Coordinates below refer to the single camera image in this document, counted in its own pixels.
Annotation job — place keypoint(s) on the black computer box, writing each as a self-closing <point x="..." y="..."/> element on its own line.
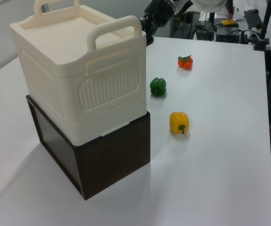
<point x="203" y="30"/>

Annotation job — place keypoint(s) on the black electronics box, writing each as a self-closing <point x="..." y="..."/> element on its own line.
<point x="229" y="35"/>

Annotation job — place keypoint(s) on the green bell pepper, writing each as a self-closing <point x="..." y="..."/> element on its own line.
<point x="158" y="87"/>

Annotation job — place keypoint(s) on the yellow sponge block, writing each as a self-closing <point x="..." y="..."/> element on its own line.
<point x="227" y="22"/>

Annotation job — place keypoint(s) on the yellow bell pepper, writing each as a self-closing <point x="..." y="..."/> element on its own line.
<point x="178" y="121"/>

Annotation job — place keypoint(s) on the dark brown wooden drawer box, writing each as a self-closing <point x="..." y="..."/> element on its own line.
<point x="114" y="153"/>

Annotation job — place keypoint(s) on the Franka gripper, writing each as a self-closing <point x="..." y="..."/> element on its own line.
<point x="158" y="11"/>

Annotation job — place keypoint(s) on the black camera pole with clamp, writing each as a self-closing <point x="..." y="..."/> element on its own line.
<point x="265" y="23"/>

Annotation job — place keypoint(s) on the black computer keyboard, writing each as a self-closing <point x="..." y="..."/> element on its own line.
<point x="252" y="18"/>

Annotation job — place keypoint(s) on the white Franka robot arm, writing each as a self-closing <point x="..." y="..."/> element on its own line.
<point x="210" y="4"/>

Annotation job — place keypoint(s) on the orange fruit bunch with leaves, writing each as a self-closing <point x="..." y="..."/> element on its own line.
<point x="185" y="63"/>

